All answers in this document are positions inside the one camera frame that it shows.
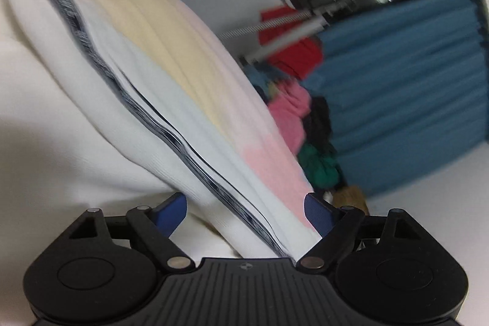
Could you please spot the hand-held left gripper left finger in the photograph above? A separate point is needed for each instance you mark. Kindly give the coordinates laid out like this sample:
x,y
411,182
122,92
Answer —
x,y
172,212

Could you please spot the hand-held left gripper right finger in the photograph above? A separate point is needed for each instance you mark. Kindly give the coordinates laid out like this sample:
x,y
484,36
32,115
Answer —
x,y
320,216

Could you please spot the white pastel striped garment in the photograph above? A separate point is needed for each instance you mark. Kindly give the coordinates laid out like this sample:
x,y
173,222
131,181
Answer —
x,y
160,112

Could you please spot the tan garment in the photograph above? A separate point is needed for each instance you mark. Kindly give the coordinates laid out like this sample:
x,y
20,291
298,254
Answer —
x,y
350,198

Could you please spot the green garment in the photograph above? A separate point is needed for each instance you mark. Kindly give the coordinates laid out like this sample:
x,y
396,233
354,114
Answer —
x,y
320,165

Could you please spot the black garment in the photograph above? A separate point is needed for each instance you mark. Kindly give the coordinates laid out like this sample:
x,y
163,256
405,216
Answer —
x,y
319,119

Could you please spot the pink garment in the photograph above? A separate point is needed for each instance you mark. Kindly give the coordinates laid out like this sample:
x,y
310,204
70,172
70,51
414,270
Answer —
x,y
290,116

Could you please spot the blue curtain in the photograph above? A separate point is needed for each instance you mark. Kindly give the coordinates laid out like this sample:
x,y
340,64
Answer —
x,y
405,89

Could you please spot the red garment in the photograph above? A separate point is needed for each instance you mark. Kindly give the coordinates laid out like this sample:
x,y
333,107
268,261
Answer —
x,y
292,41

